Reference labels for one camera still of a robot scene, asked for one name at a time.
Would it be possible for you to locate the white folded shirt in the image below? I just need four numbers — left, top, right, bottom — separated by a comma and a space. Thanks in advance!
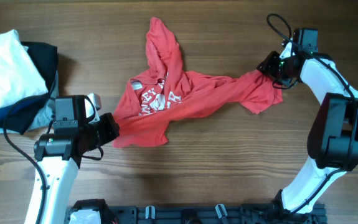
0, 29, 47, 108

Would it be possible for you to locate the red printed t-shirt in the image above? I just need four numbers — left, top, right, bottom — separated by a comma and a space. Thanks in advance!
113, 17, 283, 148

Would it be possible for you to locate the black folded garment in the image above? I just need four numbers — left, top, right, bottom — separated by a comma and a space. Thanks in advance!
0, 41, 59, 135

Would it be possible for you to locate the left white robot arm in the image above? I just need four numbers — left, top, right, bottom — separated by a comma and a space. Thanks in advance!
12, 93, 119, 223

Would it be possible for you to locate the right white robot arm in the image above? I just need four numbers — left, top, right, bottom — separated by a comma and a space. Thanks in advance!
257, 13, 358, 220

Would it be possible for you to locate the light grey folded garment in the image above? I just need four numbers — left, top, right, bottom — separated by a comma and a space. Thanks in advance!
0, 72, 59, 134

